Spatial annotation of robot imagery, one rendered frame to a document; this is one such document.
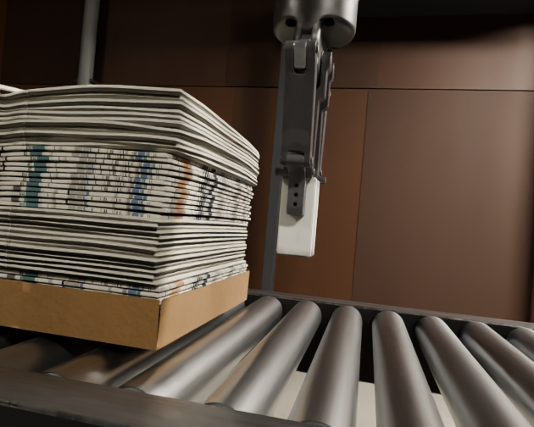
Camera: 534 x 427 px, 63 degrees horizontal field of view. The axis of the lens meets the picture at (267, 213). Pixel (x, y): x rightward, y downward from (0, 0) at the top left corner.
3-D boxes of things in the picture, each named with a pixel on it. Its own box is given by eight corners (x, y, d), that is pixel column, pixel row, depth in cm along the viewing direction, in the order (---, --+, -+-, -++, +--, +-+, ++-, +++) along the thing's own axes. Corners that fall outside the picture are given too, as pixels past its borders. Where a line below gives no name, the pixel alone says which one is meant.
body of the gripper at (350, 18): (285, 18, 45) (277, 108, 45) (266, -30, 37) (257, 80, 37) (359, 16, 43) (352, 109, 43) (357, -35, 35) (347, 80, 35)
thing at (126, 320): (-2, 325, 40) (2, 279, 40) (150, 286, 68) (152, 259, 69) (157, 352, 37) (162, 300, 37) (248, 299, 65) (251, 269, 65)
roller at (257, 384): (187, 499, 28) (163, 422, 29) (298, 333, 74) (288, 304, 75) (258, 479, 27) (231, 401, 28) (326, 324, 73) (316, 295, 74)
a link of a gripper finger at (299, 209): (309, 158, 38) (304, 152, 35) (304, 215, 38) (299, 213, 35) (292, 157, 39) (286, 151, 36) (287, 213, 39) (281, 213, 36)
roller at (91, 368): (-5, 396, 32) (48, 365, 31) (215, 298, 78) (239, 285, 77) (23, 461, 31) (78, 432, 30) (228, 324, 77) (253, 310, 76)
